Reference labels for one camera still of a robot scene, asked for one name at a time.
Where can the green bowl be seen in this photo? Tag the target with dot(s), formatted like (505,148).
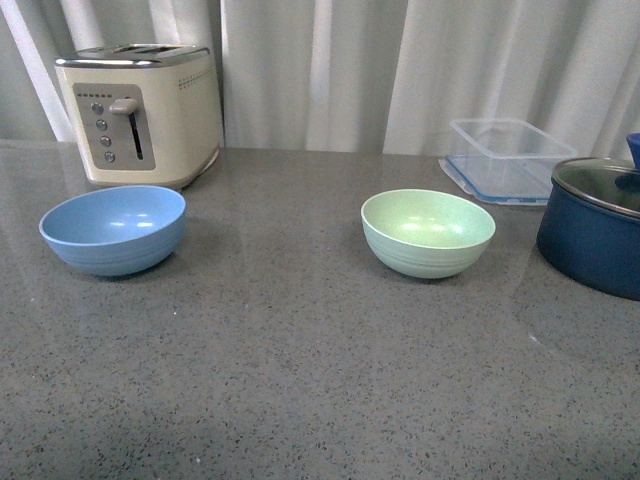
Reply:
(426,234)

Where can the blue bowl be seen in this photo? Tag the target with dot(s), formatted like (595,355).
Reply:
(116,231)

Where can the white curtain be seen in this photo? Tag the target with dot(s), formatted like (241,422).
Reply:
(359,76)

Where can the blue container lid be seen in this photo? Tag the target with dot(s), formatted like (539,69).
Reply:
(523,182)

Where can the clear plastic food container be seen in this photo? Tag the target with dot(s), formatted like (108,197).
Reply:
(506,138)

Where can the cream two-slice toaster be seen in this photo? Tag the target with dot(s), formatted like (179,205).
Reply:
(143,113)

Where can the dark blue saucepan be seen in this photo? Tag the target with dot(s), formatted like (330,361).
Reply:
(590,244)

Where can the glass lid with blue knob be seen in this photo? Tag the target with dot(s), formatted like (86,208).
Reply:
(602,182)

